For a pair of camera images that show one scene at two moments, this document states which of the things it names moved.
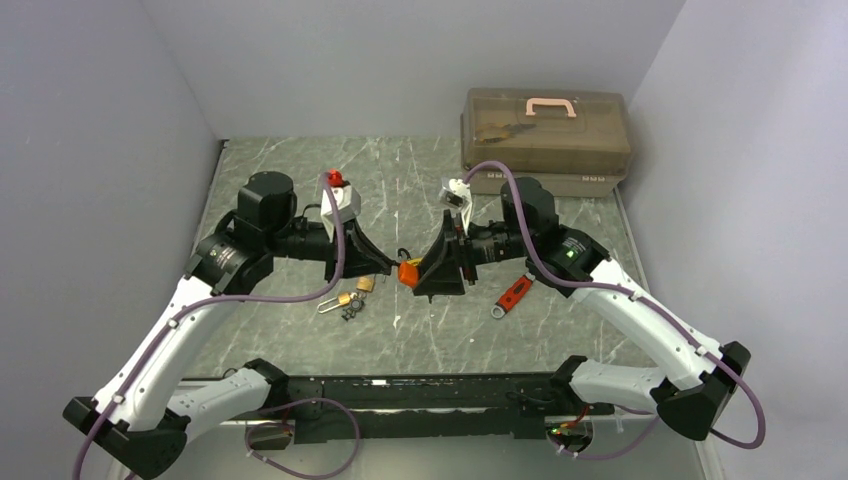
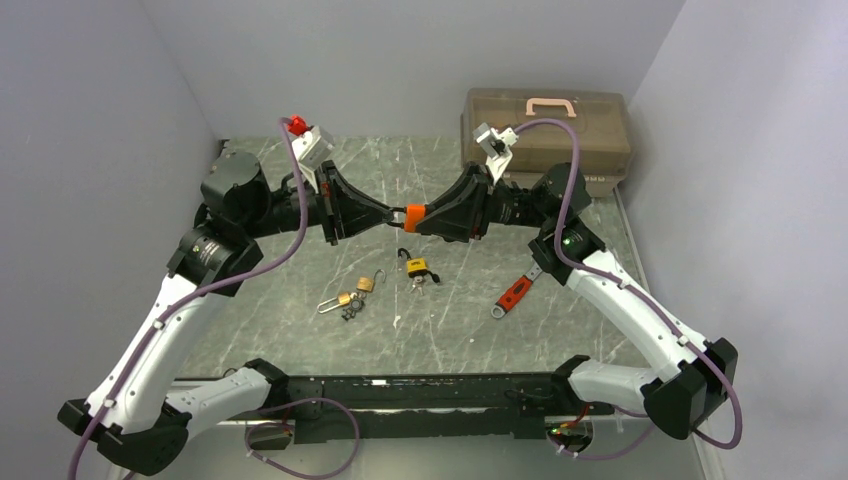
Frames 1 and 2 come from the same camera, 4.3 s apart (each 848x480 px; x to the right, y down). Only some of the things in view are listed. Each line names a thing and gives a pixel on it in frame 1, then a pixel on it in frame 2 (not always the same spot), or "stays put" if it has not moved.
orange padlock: [408, 268] → [414, 213]
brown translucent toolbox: [578, 140] stays put
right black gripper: [440, 268] → [463, 211]
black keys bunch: [356, 304] stays put
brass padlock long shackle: [344, 299] stays put
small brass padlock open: [365, 283] stays put
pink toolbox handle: [530, 102] stays put
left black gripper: [360, 256] → [345, 208]
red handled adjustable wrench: [513, 296] stays put
